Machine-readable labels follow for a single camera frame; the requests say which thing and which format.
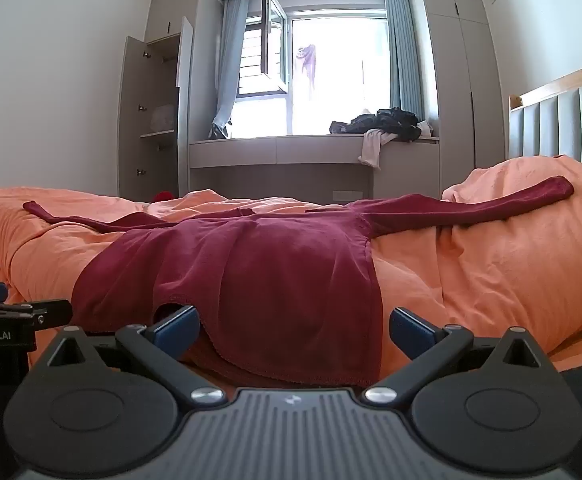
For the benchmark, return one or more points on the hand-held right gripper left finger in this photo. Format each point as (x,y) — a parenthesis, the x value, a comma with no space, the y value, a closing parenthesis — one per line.
(177,329)

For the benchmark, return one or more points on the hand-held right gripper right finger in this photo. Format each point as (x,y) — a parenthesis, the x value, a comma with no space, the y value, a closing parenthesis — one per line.
(411,331)

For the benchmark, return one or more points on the maroon long-sleeve shirt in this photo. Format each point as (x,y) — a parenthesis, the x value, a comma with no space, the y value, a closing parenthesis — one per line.
(271,270)

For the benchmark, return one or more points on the orange duvet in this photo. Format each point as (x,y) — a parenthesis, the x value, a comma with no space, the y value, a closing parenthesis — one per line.
(496,270)

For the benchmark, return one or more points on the red object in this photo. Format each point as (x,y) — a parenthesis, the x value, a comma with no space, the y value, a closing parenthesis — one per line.
(165,196)

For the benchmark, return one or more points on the white garment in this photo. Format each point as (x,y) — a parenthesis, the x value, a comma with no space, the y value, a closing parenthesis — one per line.
(371,150)

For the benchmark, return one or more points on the dark small bag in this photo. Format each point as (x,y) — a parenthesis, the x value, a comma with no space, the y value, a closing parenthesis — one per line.
(217,131)

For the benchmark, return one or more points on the grey window bench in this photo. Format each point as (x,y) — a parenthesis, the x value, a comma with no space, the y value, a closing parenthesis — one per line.
(271,150)

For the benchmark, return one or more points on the open grey wardrobe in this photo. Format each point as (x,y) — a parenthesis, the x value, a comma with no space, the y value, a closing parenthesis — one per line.
(131,110)

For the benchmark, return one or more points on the tall closed grey wardrobe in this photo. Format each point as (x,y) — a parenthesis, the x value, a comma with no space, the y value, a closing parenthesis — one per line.
(466,110)

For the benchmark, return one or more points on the grey padded headboard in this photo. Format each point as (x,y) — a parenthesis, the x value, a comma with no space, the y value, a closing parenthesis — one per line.
(571,120)

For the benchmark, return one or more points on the blue curtain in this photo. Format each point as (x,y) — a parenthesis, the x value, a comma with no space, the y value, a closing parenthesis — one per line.
(231,60)
(401,60)

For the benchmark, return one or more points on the open window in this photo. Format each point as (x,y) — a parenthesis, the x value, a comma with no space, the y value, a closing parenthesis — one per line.
(341,60)

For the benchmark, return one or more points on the purple hanging garment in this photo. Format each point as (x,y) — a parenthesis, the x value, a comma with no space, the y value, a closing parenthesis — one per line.
(308,67)

